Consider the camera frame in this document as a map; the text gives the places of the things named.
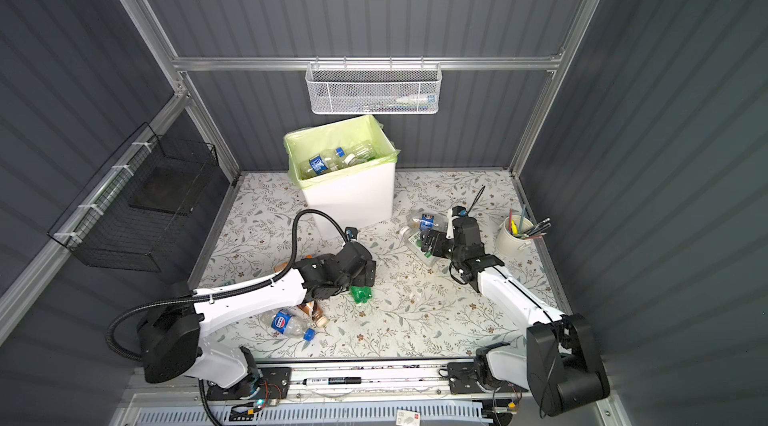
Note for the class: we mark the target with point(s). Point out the crushed green bottle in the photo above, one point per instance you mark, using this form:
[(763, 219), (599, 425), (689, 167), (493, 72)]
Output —
[(360, 294)]

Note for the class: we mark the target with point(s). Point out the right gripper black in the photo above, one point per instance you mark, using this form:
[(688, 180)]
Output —
[(438, 250)]

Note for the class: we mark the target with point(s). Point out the tube in white basket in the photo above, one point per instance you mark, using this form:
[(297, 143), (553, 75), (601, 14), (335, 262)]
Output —
[(418, 100)]

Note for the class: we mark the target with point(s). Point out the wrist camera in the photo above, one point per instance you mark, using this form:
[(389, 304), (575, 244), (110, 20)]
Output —
[(454, 213), (351, 233)]

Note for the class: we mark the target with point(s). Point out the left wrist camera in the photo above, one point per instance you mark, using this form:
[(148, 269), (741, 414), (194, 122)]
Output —
[(351, 233)]

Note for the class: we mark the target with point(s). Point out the clear tall bottle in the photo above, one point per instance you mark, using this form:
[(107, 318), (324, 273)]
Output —
[(359, 153)]

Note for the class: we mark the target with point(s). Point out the white pen cup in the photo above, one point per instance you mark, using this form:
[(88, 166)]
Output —
[(518, 233)]

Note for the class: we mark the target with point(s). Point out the pepsi bottle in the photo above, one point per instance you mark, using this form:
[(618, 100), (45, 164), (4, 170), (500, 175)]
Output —
[(424, 220), (285, 323)]

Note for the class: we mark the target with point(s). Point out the blue label water bottle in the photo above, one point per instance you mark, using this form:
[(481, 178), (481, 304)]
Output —
[(329, 160)]

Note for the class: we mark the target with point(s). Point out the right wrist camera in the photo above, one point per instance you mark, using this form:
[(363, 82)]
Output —
[(454, 213)]

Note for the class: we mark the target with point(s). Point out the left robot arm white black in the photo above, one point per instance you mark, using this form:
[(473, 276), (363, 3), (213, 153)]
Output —
[(172, 337)]

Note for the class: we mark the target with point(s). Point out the black marker on rail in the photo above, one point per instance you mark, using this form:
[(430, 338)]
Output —
[(331, 381)]

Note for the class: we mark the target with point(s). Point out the brown tea bottle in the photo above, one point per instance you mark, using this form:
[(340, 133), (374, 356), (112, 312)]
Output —
[(315, 313)]

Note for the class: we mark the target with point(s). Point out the white waste bin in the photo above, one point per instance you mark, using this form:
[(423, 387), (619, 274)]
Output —
[(360, 200)]

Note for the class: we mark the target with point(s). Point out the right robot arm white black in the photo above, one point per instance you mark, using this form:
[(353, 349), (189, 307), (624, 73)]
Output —
[(560, 364)]

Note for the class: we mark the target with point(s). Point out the white wire mesh basket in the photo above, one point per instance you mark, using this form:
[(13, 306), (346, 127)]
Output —
[(347, 91)]

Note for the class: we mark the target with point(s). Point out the green bin liner bag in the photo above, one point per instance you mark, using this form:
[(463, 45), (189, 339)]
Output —
[(301, 144)]

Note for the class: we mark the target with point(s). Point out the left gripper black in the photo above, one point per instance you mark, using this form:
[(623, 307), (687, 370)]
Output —
[(363, 278)]

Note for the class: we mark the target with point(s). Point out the black wire basket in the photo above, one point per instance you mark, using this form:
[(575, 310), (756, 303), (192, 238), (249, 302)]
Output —
[(131, 218)]

